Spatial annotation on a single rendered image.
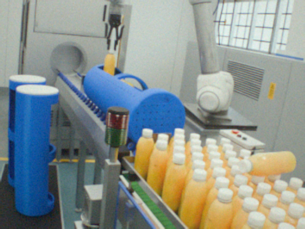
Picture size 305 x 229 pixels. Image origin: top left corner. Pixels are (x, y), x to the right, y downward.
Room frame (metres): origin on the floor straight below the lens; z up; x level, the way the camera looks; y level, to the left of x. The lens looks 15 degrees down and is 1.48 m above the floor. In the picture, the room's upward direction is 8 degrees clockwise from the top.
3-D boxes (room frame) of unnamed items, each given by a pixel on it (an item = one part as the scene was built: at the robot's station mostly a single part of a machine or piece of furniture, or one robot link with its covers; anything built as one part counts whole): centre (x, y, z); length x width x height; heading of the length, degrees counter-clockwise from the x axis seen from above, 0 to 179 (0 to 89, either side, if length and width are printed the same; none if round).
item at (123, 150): (1.25, 0.09, 0.95); 0.10 x 0.07 x 0.10; 117
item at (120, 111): (0.88, 0.09, 1.18); 0.06 x 0.06 x 0.16
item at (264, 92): (3.69, -0.98, 0.72); 2.15 x 0.54 x 1.45; 19
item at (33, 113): (2.01, 0.75, 0.59); 0.28 x 0.28 x 0.88
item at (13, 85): (2.35, 0.96, 0.59); 0.28 x 0.28 x 0.88
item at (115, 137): (0.88, 0.09, 1.18); 0.06 x 0.06 x 0.05
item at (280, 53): (2.92, -1.22, 1.48); 0.24 x 0.12 x 0.08; 27
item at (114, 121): (0.88, 0.09, 1.23); 0.06 x 0.06 x 0.04
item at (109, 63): (2.09, 0.30, 1.23); 0.07 x 0.07 x 0.19
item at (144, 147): (1.22, 0.00, 0.99); 0.07 x 0.07 x 0.19
